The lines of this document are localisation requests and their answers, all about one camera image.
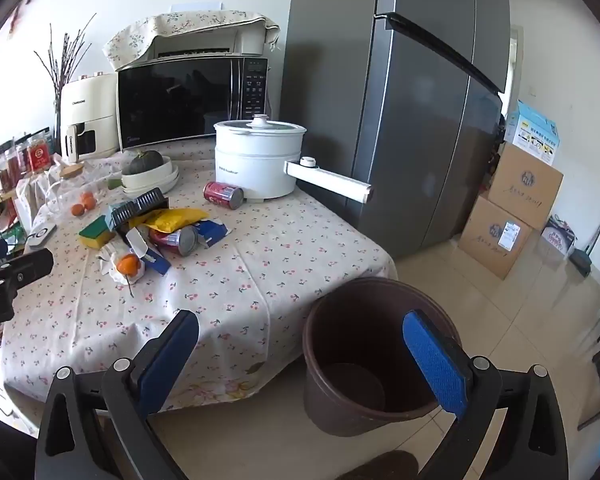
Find floral tablecloth table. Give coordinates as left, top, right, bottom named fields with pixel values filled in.
left=0, top=135, right=398, bottom=413

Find blue white printed box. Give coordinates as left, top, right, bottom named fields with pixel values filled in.
left=504, top=100, right=563, bottom=166

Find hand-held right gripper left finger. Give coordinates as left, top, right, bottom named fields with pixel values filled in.
left=34, top=310, right=201, bottom=480

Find small brown cardboard box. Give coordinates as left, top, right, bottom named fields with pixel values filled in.
left=487, top=142, right=564, bottom=231

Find small dark printed box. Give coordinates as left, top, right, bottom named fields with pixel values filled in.
left=541, top=215, right=577, bottom=261

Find glass jar with wooden lid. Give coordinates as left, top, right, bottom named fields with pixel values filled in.
left=45, top=162, right=88, bottom=216

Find broom with dustpan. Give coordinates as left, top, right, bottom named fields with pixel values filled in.
left=570, top=200, right=600, bottom=276

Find large brown cardboard box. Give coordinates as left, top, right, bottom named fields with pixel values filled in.
left=458, top=195, right=533, bottom=281

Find red wall decoration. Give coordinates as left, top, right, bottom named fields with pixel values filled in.
left=7, top=0, right=31, bottom=33

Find stacked white bowls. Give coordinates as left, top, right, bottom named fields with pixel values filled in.
left=121, top=156, right=180, bottom=198

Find clear plastic bag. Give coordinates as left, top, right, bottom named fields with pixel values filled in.
left=15, top=170, right=61, bottom=226

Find cream air fryer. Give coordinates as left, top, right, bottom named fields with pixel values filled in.
left=60, top=72, right=121, bottom=161

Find yellow green sponge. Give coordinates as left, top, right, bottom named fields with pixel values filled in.
left=78, top=215, right=116, bottom=250

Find white printer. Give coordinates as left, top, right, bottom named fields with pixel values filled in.
left=147, top=25, right=268, bottom=61

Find small white remote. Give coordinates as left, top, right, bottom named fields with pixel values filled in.
left=26, top=222, right=57, bottom=247

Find dark green pumpkin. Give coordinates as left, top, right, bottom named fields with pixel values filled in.
left=129, top=150, right=166, bottom=175

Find printer under floral cloth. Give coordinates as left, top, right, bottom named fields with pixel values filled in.
left=102, top=10, right=281, bottom=71

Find grey refrigerator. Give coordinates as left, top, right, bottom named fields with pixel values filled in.
left=279, top=0, right=512, bottom=261

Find black microwave oven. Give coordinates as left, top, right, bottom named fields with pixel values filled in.
left=116, top=56, right=271, bottom=152

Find red drink can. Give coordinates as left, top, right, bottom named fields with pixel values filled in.
left=203, top=181, right=245, bottom=210
left=149, top=225, right=199, bottom=257

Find blue snack packet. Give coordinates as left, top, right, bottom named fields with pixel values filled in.
left=196, top=220, right=230, bottom=250

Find brown plastic bin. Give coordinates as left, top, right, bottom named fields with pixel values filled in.
left=302, top=276, right=462, bottom=438

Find white tissue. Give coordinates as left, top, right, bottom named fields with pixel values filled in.
left=96, top=240, right=148, bottom=283

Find yellow snack packet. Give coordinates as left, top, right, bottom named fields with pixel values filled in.
left=130, top=207, right=209, bottom=235

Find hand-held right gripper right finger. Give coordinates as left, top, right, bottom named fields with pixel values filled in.
left=402, top=310, right=571, bottom=480

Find red label packet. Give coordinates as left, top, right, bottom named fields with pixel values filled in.
left=27, top=132, right=52, bottom=171

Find dried bare branches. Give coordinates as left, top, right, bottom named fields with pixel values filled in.
left=34, top=15, right=98, bottom=111

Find white electric cooking pot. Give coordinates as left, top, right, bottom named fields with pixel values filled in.
left=214, top=115, right=374, bottom=206

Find blue white carton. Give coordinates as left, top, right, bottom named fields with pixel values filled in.
left=125, top=225, right=172, bottom=277

